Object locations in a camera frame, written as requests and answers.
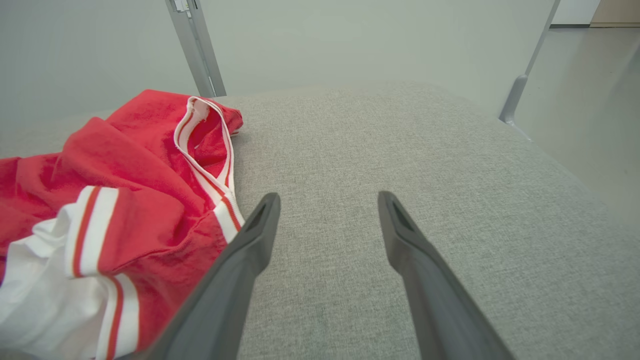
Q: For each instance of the red Bulls basketball jersey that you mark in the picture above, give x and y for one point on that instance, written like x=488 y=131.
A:
x=125 y=165

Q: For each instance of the beige wooden panel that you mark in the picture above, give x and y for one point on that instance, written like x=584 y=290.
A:
x=617 y=12

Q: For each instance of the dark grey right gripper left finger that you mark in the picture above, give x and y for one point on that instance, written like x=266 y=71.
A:
x=225 y=290

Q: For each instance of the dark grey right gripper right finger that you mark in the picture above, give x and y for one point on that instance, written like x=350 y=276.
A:
x=440 y=310

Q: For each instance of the grey fabric sofa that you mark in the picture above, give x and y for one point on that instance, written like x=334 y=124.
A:
x=375 y=150

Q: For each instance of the grey metal partition post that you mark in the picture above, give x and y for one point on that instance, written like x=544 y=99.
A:
x=197 y=50
x=515 y=95

